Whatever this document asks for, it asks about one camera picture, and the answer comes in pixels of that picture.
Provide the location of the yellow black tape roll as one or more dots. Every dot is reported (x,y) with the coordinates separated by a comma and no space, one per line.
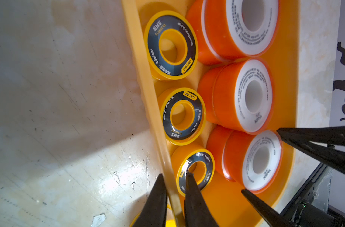
(193,123)
(195,159)
(170,25)

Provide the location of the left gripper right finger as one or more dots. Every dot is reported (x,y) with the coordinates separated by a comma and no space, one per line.
(196,212)

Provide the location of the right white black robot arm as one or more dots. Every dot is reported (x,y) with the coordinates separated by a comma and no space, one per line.
(318,143)

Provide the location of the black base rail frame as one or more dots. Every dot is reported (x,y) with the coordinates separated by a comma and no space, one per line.
(309,206)

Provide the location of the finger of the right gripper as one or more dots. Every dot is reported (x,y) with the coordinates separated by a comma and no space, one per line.
(271,217)
(318,143)

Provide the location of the yellow plastic storage box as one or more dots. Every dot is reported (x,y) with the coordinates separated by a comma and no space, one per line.
(223,198)

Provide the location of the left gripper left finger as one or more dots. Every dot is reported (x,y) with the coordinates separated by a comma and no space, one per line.
(154,211)

